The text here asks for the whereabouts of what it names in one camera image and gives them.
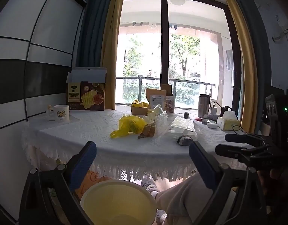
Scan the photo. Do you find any cream plastic trash bin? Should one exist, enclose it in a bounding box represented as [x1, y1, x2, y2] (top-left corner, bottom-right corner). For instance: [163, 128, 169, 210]
[80, 180, 157, 225]

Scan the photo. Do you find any yellow curtain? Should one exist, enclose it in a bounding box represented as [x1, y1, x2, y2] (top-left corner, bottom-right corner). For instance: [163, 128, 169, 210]
[226, 0, 258, 133]
[101, 0, 124, 110]

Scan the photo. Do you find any person's grey trouser leg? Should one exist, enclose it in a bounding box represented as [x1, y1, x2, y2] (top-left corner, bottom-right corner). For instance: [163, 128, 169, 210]
[150, 173, 213, 224]

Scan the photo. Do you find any white power adapter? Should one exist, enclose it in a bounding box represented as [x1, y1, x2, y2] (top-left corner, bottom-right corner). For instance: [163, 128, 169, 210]
[210, 107, 221, 115]

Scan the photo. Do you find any white earbuds case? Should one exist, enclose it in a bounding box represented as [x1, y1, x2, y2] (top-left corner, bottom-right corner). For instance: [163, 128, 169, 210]
[207, 121, 218, 129]

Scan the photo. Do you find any brown snack wrapper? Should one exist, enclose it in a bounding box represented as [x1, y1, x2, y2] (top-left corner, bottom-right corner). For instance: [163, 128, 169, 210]
[137, 123, 156, 139]

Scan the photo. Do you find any steel thermos tumbler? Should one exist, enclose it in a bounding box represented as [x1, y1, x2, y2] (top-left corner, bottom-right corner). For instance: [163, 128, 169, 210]
[198, 94, 211, 118]

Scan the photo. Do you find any kraft paper pouch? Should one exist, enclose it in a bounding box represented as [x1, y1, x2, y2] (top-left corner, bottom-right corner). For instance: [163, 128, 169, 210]
[145, 88, 167, 111]

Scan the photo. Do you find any white lace tablecloth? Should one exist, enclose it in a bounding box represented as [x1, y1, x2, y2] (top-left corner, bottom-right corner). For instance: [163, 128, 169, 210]
[21, 108, 257, 183]

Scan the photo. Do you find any yellow tissue box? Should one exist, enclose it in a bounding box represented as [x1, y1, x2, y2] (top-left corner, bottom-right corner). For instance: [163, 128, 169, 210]
[217, 111, 240, 131]

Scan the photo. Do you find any clear plastic bag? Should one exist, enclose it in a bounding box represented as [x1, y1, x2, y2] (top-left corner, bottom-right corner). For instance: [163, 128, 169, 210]
[143, 116, 168, 137]

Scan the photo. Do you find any white cartoon mug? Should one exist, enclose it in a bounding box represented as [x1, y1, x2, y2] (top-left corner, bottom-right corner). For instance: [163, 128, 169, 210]
[46, 105, 70, 122]

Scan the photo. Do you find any yellow green printed bag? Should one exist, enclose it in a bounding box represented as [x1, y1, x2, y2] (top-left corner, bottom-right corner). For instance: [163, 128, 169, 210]
[147, 104, 167, 123]

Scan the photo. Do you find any small cardboard box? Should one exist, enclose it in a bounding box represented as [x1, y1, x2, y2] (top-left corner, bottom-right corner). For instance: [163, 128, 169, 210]
[131, 100, 149, 116]

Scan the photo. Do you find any yellow plastic bag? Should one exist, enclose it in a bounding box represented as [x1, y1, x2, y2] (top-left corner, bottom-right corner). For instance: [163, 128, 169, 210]
[110, 115, 147, 138]

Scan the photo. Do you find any small photo printed carton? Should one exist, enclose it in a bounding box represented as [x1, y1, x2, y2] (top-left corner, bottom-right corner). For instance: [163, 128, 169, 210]
[161, 84, 175, 113]

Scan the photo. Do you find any white socks package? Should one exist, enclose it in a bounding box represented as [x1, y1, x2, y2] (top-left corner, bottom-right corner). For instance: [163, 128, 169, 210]
[165, 116, 197, 139]

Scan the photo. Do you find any right yellow curtain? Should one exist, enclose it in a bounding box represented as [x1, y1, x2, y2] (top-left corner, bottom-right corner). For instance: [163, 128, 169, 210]
[226, 0, 258, 133]

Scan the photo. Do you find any dark snack cracker box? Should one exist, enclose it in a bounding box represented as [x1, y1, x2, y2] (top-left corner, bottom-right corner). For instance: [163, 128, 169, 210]
[66, 67, 107, 111]

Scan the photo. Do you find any left yellow curtain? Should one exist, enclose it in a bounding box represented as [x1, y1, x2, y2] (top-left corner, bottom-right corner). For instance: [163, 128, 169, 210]
[101, 0, 124, 110]

